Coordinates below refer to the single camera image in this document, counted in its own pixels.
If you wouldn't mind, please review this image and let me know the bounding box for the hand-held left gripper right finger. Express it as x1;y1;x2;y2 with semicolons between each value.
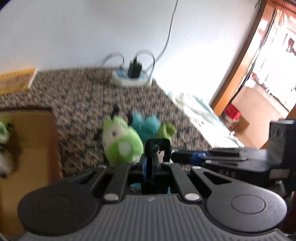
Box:
159;163;229;202

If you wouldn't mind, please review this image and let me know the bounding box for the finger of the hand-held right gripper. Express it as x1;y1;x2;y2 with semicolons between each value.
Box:
172;151;207;166

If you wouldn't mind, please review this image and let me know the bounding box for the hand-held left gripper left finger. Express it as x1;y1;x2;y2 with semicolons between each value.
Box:
79;159;149;202

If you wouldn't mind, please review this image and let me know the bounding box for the white fluffy plush toy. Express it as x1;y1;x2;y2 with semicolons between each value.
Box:
0;139;22;179

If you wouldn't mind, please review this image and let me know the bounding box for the green round plush toy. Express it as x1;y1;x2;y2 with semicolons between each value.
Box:
102;111;144;167

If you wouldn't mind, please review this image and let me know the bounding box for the light green plush toy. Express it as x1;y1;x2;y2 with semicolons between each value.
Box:
157;123;177;142

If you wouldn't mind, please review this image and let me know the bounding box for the small brown cardboard box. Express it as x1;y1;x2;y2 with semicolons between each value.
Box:
233;116;250;132

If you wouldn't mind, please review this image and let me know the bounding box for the teal plush toy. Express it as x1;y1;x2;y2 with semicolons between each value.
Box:
131;112;161;146

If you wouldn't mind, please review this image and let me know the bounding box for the light green quilt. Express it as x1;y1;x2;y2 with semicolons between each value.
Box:
168;91;244;149

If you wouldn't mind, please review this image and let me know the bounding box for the red box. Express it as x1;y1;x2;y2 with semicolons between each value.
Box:
224;104;242;120

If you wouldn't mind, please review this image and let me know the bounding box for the white power strip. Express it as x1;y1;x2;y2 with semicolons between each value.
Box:
110;70;153;87

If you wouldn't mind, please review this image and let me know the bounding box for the brown floral patterned blanket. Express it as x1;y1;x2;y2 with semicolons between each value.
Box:
0;67;213;179

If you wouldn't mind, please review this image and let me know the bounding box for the black charger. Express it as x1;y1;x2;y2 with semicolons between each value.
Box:
128;61;142;79

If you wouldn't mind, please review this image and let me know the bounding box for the green white plush toy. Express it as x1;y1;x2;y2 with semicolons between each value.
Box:
0;119;15;143

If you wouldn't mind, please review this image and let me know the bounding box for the yellow book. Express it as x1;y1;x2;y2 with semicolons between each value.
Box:
0;68;38;94

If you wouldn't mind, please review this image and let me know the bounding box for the wooden door frame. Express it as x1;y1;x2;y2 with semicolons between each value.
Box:
209;0;278;114

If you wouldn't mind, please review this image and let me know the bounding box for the black charger cable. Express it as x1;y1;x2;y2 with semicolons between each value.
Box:
100;50;155;77

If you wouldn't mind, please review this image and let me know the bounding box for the grey power cable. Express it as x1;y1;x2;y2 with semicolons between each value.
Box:
153;0;179;63

